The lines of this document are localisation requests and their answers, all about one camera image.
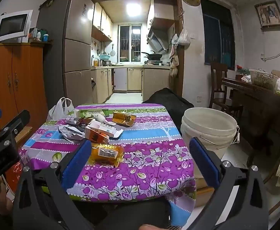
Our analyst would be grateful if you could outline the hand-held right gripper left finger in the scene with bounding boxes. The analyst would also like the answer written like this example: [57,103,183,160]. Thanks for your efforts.
[12,139,95,230]

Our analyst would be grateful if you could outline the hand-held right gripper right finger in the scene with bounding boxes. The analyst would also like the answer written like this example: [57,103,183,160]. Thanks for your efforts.
[189,137,270,230]

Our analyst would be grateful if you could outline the white plastic bucket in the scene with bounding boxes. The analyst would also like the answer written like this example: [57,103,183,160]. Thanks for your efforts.
[181,107,240,161]

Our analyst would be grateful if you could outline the white medicine box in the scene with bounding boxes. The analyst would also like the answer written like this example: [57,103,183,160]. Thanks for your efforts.
[85,120,123,139]

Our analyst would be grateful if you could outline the white string bundle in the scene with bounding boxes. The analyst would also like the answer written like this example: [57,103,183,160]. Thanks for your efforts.
[92,114,107,124]

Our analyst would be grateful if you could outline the red plastic bag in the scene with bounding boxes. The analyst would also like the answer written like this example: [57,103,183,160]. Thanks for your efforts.
[7,159,23,190]

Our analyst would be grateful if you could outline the orange clear packet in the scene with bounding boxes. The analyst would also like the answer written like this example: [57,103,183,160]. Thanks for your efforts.
[90,142,125,168]

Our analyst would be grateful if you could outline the crumpled silver wrapper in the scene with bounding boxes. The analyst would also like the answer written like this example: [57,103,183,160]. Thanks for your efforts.
[58,125,86,142]

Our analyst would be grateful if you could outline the orange carton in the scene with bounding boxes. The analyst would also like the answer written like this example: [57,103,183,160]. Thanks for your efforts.
[85,127,110,145]

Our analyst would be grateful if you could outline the orange wooden cabinet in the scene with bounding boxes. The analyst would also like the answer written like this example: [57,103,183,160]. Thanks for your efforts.
[0,42,53,145]

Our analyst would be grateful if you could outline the green and white box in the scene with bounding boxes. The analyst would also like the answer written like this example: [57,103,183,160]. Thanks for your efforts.
[73,109,113,118]

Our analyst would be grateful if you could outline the floral striped tablecloth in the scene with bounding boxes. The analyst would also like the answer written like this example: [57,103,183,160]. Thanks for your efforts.
[17,103,198,227]

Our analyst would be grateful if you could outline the gold foil wrapper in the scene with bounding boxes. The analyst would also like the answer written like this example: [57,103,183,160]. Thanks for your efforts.
[112,110,137,127]

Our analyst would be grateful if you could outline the black bag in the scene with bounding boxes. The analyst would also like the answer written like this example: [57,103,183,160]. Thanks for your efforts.
[141,88,194,135]

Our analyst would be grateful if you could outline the dark wooden dining table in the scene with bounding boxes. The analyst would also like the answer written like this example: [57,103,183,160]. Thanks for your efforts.
[221,77,280,168]

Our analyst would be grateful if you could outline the dark wooden chair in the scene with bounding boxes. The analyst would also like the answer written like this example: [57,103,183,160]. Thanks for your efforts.
[209,61,244,118]

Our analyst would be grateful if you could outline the white microwave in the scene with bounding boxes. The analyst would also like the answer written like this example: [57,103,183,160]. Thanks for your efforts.
[0,10,33,44]

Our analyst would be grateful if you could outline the grey refrigerator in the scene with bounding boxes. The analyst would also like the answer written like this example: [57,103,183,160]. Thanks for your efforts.
[36,0,95,105]

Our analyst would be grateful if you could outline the beige kitchen counter cabinets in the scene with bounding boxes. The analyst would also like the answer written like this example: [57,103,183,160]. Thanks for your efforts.
[91,64,172,104]

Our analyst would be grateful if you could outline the red cloth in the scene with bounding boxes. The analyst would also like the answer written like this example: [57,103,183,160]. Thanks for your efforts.
[236,65,250,76]

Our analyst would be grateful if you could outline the wicker basket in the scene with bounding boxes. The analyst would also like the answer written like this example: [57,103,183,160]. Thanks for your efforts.
[249,69,279,89]

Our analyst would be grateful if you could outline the hanging cloths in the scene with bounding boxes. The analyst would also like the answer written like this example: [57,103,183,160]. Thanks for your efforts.
[169,34,180,77]

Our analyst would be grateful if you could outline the black wok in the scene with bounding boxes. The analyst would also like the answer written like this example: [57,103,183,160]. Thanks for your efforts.
[142,51,163,60]

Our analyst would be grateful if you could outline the hanging white plastic bag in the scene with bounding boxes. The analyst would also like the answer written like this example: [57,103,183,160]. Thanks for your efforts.
[177,29,191,46]

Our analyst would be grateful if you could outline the dark window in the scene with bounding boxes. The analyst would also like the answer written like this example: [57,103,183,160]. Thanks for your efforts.
[200,0,236,71]

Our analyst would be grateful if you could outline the range hood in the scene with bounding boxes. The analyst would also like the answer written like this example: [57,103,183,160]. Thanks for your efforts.
[147,27,168,53]

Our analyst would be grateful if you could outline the kitchen window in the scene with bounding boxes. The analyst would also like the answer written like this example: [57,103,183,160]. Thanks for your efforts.
[118,24,143,63]

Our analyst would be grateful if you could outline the ceiling lamp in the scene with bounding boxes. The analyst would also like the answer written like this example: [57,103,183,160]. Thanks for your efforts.
[126,3,143,17]

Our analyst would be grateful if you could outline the white wall cable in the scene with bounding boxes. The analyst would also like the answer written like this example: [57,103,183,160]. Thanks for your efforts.
[261,43,280,62]

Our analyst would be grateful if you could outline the beige wall cabinets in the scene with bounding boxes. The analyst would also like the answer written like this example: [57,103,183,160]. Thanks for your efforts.
[91,2,113,42]

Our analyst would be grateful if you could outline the framed wall picture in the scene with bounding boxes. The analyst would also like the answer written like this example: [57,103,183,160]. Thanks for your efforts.
[254,0,280,30]

